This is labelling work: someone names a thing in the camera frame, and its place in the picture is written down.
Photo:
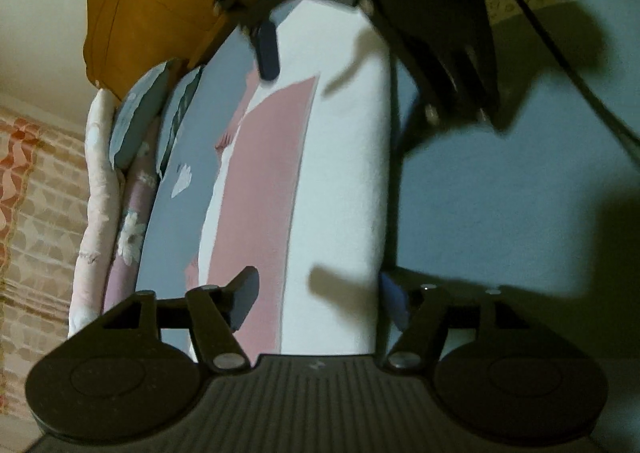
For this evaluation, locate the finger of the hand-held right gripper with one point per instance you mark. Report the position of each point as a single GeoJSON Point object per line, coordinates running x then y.
{"type": "Point", "coordinates": [267, 53]}
{"type": "Point", "coordinates": [450, 83]}

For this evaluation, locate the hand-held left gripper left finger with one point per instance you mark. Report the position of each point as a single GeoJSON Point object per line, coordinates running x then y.
{"type": "Point", "coordinates": [245, 298]}

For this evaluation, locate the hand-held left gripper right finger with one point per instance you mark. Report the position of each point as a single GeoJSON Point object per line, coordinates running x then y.
{"type": "Point", "coordinates": [395, 304]}

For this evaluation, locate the pink and white knit sweater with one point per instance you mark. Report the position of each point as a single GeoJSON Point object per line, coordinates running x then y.
{"type": "Point", "coordinates": [330, 183]}

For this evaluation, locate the blue pillow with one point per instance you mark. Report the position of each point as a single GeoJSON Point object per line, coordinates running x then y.
{"type": "Point", "coordinates": [140, 113]}
{"type": "Point", "coordinates": [177, 123]}

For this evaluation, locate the wooden bed headboard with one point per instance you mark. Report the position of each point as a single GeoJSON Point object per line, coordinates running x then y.
{"type": "Point", "coordinates": [150, 8]}

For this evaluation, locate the purple floral quilt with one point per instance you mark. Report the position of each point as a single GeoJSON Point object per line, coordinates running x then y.
{"type": "Point", "coordinates": [127, 243]}

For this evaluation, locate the blue printed bed sheet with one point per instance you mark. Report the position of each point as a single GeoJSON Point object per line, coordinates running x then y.
{"type": "Point", "coordinates": [500, 213]}

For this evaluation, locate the light pink floral quilt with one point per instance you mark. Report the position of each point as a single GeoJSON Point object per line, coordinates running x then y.
{"type": "Point", "coordinates": [97, 213]}

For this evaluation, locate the patterned beige curtain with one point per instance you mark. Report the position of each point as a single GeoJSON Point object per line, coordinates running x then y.
{"type": "Point", "coordinates": [40, 243]}

